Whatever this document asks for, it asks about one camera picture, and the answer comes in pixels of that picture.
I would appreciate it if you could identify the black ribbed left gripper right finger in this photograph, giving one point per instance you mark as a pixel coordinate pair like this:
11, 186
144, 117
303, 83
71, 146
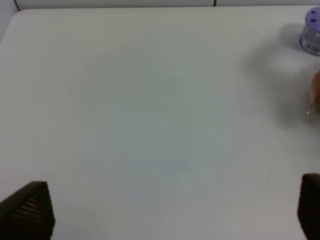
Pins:
308, 211

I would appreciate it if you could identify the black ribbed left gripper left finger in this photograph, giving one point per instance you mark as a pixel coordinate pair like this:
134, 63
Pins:
28, 213

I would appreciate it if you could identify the toy fruit tart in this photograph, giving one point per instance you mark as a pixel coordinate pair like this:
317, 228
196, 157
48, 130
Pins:
311, 82

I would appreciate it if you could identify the purple lidded clear jar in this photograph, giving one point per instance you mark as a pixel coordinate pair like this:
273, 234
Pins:
310, 37

